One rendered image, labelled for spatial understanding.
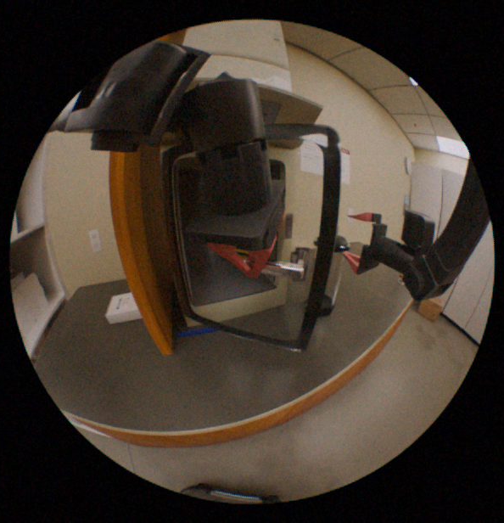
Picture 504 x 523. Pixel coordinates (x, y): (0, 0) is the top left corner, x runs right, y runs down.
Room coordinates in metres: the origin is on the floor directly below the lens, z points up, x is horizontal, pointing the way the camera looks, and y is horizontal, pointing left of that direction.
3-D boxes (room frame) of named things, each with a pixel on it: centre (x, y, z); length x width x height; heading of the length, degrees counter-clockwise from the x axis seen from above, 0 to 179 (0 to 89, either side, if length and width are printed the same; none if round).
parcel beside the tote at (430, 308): (0.92, -2.70, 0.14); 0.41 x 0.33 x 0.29; 29
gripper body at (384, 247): (0.26, -0.28, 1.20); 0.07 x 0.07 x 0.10; 22
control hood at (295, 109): (0.32, 0.02, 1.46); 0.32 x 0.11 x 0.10; 112
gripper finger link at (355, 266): (0.32, -0.26, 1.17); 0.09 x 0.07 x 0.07; 22
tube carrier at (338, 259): (0.41, -0.22, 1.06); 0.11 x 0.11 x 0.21
